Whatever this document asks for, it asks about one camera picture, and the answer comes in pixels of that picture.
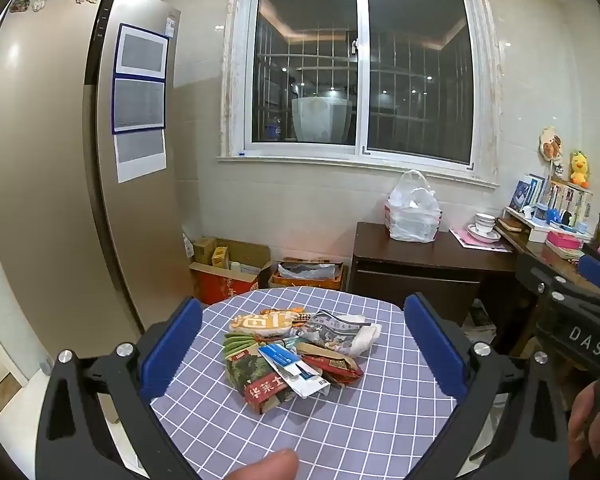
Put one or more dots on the dark wooden desk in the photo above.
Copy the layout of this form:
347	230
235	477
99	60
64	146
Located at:
535	252

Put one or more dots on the blue and white packet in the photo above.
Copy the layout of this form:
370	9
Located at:
292	367

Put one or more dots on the green packet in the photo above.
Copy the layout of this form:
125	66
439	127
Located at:
237	345

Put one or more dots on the white bucket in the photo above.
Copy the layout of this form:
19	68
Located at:
322	120

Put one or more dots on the person's right hand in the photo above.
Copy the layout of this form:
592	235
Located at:
587	420

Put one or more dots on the white tissue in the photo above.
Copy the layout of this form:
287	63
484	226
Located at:
367	340

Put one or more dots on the camouflage and red packet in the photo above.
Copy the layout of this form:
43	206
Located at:
252	380

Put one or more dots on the brown flat box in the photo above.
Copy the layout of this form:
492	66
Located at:
510	225

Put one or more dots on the grey printed packet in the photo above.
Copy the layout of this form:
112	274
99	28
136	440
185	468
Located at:
325	332

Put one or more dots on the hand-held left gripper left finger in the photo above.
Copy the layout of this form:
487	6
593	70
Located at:
172	345

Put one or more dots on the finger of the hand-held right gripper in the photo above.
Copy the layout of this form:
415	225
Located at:
597	271
535	272

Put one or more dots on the round wall decoration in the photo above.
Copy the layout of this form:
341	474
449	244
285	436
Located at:
551	144

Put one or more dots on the plain white paper sheet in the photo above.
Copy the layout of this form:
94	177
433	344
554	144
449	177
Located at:
141	155

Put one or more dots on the small yellow box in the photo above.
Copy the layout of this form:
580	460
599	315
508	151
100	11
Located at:
221	257

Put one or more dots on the champagne gold refrigerator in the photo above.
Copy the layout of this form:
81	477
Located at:
40	185

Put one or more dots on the pink box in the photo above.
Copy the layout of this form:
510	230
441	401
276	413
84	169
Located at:
562	240

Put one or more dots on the blue-framed paper sheet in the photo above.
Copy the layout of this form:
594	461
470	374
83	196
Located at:
139	105
142	52

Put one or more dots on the person's left hand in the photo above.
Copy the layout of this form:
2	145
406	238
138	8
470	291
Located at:
265	466

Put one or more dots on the orange and white plastic bag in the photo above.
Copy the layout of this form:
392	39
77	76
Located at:
260	324

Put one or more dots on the dark wooden cabinet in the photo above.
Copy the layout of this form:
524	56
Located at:
420	270

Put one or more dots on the white porcelain saucer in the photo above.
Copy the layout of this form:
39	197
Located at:
482	237

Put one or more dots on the red cardboard box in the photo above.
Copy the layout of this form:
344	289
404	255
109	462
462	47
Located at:
220	287

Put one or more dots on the white porcelain bowl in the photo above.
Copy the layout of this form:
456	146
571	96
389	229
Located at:
485	221

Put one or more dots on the brown cardboard box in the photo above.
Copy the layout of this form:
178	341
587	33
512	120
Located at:
247	252

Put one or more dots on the dark red patterned wrapper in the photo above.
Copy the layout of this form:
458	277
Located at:
337	367

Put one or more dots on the pink paper sheet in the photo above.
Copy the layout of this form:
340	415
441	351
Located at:
480	247

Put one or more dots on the white-framed sliding window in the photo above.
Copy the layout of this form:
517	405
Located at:
362	60

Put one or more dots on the orange cardboard box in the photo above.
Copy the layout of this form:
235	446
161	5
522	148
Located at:
307	280

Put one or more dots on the yellow duck plush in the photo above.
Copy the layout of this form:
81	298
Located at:
579	167

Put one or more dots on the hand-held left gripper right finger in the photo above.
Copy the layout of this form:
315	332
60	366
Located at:
435	350

